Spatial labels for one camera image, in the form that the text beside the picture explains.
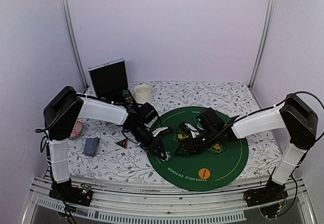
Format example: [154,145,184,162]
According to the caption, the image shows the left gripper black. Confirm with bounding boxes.
[128,124,167,160]

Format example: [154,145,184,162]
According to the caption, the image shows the orange big blind button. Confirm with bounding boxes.
[198,168,211,180]

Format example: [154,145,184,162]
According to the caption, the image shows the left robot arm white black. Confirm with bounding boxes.
[35,86,170,201]

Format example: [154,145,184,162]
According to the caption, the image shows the poker chip row right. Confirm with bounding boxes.
[122,90,134,103]

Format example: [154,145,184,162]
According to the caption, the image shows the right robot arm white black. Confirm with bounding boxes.
[175,92,321,202]

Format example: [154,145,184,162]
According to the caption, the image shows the white ceramic cup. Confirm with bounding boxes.
[134,84,152,104]

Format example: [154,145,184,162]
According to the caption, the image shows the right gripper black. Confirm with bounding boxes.
[175,128,218,156]

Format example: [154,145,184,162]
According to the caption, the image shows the left aluminium frame post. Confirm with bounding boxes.
[60,0,88,89]

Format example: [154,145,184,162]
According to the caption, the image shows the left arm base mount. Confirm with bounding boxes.
[49,182,93,207]

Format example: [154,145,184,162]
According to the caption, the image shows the blue playing card deck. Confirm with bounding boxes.
[83,137,100,157]

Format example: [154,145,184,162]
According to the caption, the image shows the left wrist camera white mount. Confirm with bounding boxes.
[152,126,173,137]

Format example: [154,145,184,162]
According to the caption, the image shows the green round poker mat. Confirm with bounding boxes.
[147,106,249,191]

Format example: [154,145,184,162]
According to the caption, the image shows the red patterned bowl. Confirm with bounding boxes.
[69,120,83,139]

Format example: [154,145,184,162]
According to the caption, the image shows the right aluminium frame post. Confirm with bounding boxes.
[248,0,276,91]

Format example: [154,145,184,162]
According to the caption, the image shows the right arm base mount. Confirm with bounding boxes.
[243,181,288,207]

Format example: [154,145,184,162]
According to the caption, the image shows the aluminium frame post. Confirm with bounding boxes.
[248,0,276,91]
[60,0,88,89]

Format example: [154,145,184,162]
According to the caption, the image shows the black triangular button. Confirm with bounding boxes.
[115,138,128,149]

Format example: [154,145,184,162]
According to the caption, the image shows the aluminium poker chip case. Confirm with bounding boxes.
[88,58,136,103]

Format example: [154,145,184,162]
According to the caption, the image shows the small poker chip stack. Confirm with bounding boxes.
[160,152,172,162]

